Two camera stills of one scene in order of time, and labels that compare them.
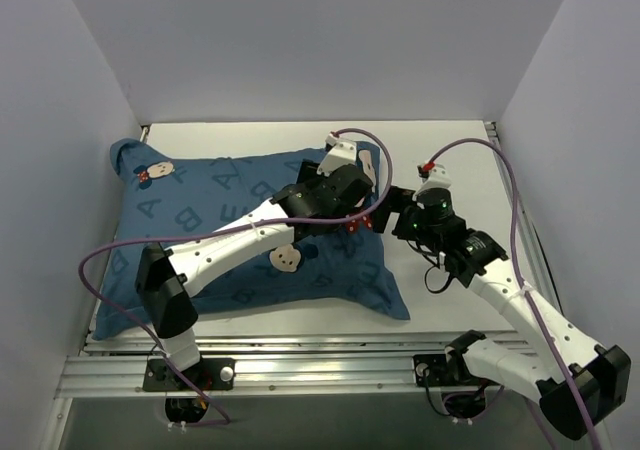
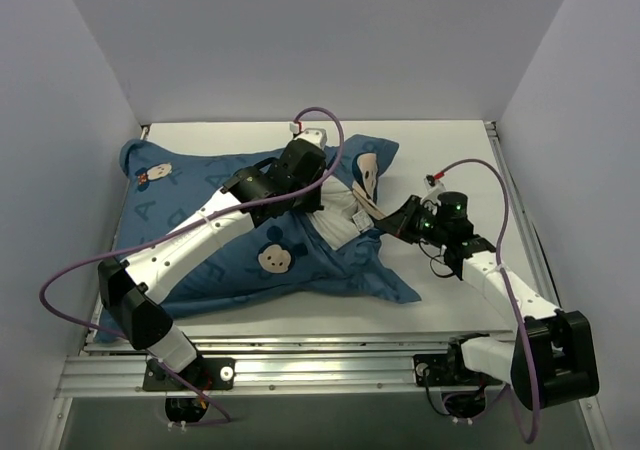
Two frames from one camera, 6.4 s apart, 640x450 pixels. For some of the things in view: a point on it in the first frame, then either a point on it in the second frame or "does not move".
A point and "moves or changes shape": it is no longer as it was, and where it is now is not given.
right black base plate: (433, 370) does not move
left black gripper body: (357, 181) to (310, 185)
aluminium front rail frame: (283, 366) does not move
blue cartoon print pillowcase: (164, 194) moves or changes shape
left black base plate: (206, 374) does not move
